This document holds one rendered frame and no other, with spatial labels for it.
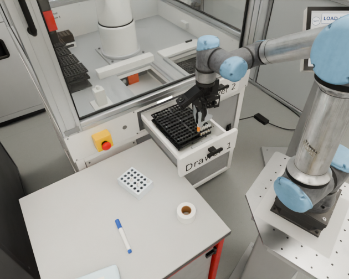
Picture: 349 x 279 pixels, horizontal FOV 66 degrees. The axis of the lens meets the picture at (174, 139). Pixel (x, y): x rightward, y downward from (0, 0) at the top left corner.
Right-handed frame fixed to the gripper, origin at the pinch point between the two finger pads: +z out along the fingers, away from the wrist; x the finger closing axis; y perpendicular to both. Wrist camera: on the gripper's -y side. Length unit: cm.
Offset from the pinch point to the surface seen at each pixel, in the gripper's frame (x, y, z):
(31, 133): 155, -83, 92
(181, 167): -12.6, -13.9, 7.3
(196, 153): -11.9, -7.1, 3.2
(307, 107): 16, 91, 31
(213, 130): 1.8, 9.7, 8.8
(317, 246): -56, 16, 20
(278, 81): 93, 149, 66
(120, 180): -1.2, -35.8, 15.8
